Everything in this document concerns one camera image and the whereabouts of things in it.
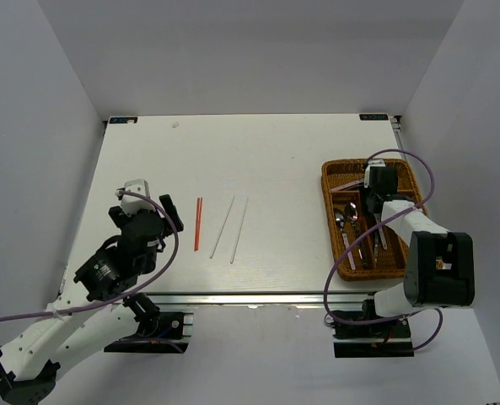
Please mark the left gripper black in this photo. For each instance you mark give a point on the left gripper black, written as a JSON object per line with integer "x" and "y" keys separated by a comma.
{"x": 120, "y": 216}

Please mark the knife with pink handle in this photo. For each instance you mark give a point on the knife with pink handle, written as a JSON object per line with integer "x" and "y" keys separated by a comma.
{"x": 348, "y": 186}

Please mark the fork with pink handle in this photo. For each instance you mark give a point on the fork with pink handle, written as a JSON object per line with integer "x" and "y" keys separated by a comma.
{"x": 382, "y": 236}

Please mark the spoon with dark dotted handle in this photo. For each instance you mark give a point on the spoon with dark dotted handle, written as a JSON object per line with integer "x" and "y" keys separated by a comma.
{"x": 351, "y": 212}

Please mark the white chopstick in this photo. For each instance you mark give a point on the white chopstick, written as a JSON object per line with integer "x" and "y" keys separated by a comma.
{"x": 239, "y": 231}
{"x": 220, "y": 231}

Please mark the fork with black dotted handle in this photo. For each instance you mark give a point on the fork with black dotted handle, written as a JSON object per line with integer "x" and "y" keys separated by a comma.
{"x": 376, "y": 246}

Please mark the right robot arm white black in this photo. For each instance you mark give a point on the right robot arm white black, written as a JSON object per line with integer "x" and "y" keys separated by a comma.
{"x": 439, "y": 270}

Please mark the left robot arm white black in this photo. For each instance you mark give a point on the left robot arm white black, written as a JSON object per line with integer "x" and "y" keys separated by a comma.
{"x": 100, "y": 306}

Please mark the blue label right corner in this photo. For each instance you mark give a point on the blue label right corner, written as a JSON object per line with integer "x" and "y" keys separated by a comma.
{"x": 373, "y": 117}

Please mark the blue label corner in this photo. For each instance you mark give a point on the blue label corner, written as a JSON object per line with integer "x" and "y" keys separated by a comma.
{"x": 123, "y": 120}
{"x": 373, "y": 117}

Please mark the wicker cutlery basket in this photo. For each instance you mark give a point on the wicker cutlery basket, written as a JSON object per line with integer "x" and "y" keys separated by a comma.
{"x": 391, "y": 263}

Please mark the blue label left corner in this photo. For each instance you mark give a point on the blue label left corner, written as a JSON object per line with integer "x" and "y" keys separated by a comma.
{"x": 123, "y": 120}

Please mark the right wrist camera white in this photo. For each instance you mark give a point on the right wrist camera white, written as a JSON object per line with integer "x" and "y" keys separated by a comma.
{"x": 371, "y": 164}

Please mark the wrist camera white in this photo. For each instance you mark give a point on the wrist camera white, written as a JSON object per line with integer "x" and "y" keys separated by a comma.
{"x": 133, "y": 197}
{"x": 371, "y": 164}

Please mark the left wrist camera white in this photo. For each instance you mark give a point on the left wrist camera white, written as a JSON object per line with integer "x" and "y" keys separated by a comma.
{"x": 133, "y": 197}

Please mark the spoon with pink handle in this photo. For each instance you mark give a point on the spoon with pink handle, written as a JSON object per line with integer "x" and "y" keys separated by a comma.
{"x": 341, "y": 224}

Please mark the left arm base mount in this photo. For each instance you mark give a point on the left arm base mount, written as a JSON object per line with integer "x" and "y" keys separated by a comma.
{"x": 158, "y": 331}

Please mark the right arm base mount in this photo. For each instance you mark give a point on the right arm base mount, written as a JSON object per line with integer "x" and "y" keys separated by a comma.
{"x": 391, "y": 339}

